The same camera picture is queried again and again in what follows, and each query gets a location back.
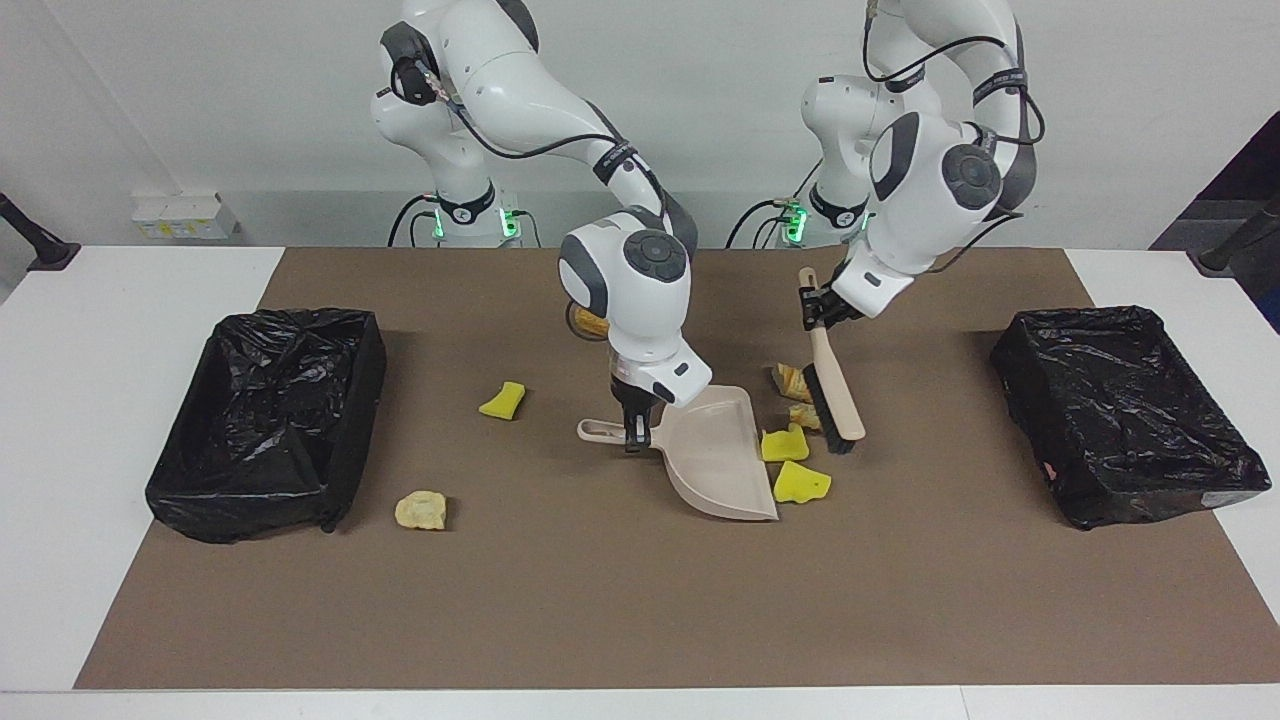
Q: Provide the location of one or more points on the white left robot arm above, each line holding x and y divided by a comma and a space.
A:
930, 200

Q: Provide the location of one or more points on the pale yellow dumpling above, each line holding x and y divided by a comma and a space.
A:
420, 510

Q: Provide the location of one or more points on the yellow and green sponge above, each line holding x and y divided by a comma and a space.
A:
784, 444

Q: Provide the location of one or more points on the black tripod leg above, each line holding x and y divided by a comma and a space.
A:
40, 248
1235, 240

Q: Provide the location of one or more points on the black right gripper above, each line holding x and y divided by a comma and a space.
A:
632, 402

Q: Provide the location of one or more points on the black bag lined bin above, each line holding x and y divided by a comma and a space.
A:
260, 430
1120, 410

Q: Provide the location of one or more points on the orange striped croissant roll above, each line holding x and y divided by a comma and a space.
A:
804, 416

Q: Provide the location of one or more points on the notched yellow sponge chunk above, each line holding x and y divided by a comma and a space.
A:
800, 484

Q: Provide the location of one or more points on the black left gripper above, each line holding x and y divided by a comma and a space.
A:
840, 310

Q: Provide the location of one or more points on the pale striped croissant roll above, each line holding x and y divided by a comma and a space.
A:
791, 381

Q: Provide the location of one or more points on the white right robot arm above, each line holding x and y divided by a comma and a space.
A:
640, 300

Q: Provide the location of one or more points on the brown fried bun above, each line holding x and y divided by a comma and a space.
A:
590, 326

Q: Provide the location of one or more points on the white power strip box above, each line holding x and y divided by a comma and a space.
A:
183, 216

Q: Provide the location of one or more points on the small yellow sponge piece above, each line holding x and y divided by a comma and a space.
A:
503, 401

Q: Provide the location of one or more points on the brown table mat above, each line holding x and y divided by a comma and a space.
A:
600, 620

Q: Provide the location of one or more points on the beige plastic dustpan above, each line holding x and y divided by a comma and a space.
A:
715, 450

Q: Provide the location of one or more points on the beige brush with black bristles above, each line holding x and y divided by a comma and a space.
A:
838, 390

